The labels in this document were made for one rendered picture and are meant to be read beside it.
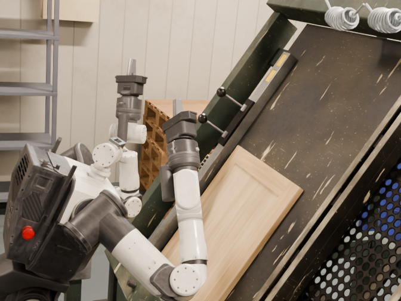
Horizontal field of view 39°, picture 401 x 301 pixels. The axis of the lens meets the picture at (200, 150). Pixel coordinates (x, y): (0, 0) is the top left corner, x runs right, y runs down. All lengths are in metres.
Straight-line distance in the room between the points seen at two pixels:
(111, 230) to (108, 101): 3.88
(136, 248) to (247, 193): 0.56
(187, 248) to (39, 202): 0.43
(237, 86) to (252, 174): 0.53
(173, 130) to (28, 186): 0.42
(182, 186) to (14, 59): 3.74
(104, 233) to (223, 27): 4.24
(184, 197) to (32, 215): 0.42
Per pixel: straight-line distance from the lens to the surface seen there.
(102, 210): 1.47
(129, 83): 1.98
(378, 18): 1.60
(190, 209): 1.47
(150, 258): 1.44
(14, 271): 1.72
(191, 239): 1.47
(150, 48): 5.30
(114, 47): 5.21
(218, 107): 2.32
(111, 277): 2.46
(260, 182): 1.86
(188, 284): 1.42
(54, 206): 1.57
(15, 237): 1.64
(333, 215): 1.50
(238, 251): 1.79
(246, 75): 2.34
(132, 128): 1.96
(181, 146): 1.53
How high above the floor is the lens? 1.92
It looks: 17 degrees down
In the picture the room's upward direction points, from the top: 6 degrees clockwise
